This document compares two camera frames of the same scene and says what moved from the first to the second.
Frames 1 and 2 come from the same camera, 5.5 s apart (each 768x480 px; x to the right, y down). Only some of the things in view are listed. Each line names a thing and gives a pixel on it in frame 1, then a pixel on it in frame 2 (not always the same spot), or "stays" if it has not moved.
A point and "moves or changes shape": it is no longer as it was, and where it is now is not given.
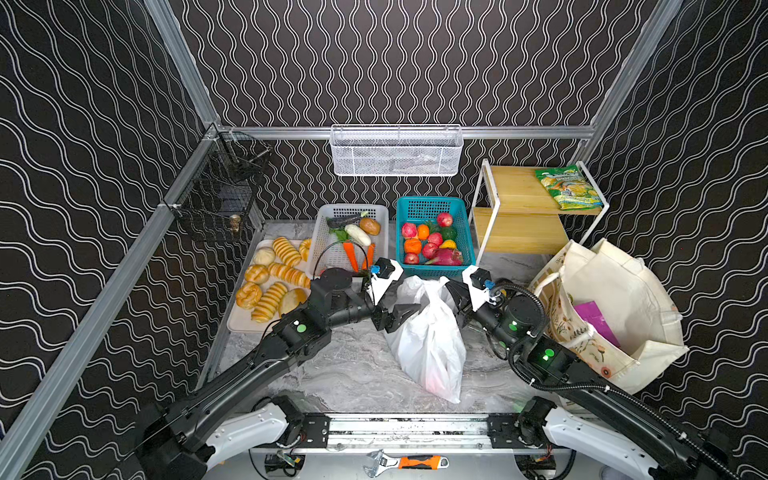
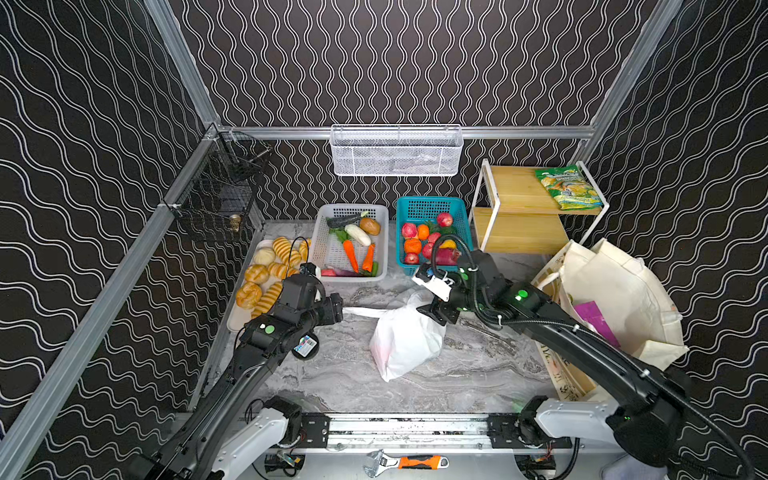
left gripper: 383,315 → 330,308
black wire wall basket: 219,197 stays
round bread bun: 248,295 stays
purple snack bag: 591,312 stays
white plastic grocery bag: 434,349 moves or changes shape
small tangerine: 423,232 stays
